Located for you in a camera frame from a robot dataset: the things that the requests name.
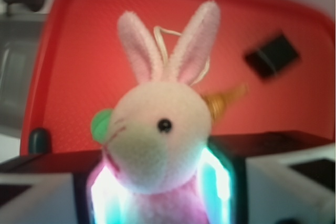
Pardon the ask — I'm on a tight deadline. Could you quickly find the red plastic tray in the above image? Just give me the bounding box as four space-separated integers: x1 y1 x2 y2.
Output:
20 0 335 155

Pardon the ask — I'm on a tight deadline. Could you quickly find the black rectangular block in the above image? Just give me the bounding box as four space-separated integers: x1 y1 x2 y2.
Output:
244 33 300 80

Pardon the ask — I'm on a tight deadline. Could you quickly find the green dimpled ball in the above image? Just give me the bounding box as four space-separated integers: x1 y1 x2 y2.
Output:
90 109 113 144

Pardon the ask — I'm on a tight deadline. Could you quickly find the grey toy sink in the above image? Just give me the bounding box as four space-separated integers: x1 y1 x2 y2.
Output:
1 14 47 138

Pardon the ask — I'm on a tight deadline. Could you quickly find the pink plush bunny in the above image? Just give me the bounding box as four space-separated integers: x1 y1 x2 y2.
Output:
92 1 220 223

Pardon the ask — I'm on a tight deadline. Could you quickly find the dark green toy cucumber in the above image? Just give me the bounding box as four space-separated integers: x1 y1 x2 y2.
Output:
28 127 52 154

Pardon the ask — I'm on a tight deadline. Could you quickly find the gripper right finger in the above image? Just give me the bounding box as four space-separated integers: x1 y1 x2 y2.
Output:
201 131 335 223

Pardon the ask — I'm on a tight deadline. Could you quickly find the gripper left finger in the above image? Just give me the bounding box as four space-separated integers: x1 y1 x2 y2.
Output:
1 151 102 223

